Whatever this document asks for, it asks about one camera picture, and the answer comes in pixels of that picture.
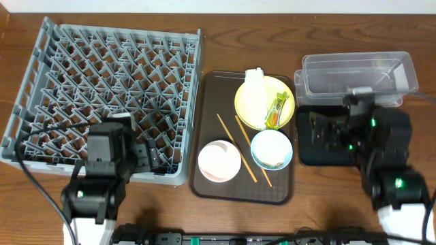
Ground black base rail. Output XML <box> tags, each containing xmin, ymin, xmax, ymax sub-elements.
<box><xmin>112</xmin><ymin>223</ymin><xmax>436</xmax><ymax>245</ymax></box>

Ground yellow plate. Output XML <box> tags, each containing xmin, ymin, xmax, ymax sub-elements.
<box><xmin>234</xmin><ymin>76</ymin><xmax>296</xmax><ymax>131</ymax></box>

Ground brown plastic tray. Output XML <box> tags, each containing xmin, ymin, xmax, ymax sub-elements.
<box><xmin>189</xmin><ymin>71</ymin><xmax>294</xmax><ymax>206</ymax></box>

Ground white cup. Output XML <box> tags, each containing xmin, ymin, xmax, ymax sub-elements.
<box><xmin>198</xmin><ymin>140</ymin><xmax>242</xmax><ymax>183</ymax></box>

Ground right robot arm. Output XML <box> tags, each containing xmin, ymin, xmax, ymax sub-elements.
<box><xmin>297</xmin><ymin>93</ymin><xmax>435</xmax><ymax>244</ymax></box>

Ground clear plastic bin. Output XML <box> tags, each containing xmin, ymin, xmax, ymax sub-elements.
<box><xmin>294</xmin><ymin>51</ymin><xmax>419</xmax><ymax>107</ymax></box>

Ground light blue bowl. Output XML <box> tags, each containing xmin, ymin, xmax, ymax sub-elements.
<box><xmin>250</xmin><ymin>129</ymin><xmax>294</xmax><ymax>171</ymax></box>

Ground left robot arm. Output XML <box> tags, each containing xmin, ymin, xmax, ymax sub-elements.
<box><xmin>61</xmin><ymin>112</ymin><xmax>159</xmax><ymax>245</ymax></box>

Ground black waste bin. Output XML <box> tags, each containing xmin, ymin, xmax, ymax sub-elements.
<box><xmin>296</xmin><ymin>105</ymin><xmax>352</xmax><ymax>167</ymax></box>

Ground green snack wrapper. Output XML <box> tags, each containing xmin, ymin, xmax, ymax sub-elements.
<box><xmin>266</xmin><ymin>91</ymin><xmax>289</xmax><ymax>130</ymax></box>

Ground grey dishwasher rack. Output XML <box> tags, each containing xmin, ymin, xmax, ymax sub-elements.
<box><xmin>1</xmin><ymin>18</ymin><xmax>204</xmax><ymax>186</ymax></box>

